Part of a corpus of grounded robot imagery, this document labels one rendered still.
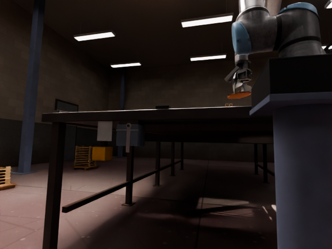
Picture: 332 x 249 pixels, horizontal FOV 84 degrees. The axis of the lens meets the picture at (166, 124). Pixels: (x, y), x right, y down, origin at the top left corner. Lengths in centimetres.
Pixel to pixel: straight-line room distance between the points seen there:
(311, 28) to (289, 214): 56
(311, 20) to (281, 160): 44
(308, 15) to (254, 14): 16
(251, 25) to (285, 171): 49
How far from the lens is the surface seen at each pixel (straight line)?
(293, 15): 80
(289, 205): 68
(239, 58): 127
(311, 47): 74
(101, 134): 118
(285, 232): 72
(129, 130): 104
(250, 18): 78
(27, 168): 516
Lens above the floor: 73
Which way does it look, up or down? 6 degrees up
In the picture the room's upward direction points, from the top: 1 degrees clockwise
